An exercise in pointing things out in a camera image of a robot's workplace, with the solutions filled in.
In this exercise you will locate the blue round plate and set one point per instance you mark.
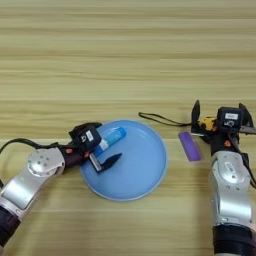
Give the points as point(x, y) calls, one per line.
point(140, 166)

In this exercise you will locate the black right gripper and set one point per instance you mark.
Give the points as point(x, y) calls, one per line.
point(221, 141)

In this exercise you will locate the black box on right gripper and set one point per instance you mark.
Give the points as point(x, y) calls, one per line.
point(230, 118)

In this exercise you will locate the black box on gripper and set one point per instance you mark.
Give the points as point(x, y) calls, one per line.
point(230, 118)
point(88, 137)

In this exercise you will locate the purple rectangular block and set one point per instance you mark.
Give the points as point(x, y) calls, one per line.
point(190, 146)

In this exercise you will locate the blue glue stick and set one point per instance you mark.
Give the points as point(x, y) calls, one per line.
point(113, 137)

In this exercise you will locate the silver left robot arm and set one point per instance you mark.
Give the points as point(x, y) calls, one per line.
point(30, 180)

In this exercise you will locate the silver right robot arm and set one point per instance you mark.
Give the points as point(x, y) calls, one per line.
point(231, 186)

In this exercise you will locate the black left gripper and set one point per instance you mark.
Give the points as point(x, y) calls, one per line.
point(73, 156)

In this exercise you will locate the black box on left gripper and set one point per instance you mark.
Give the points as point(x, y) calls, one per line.
point(88, 137)

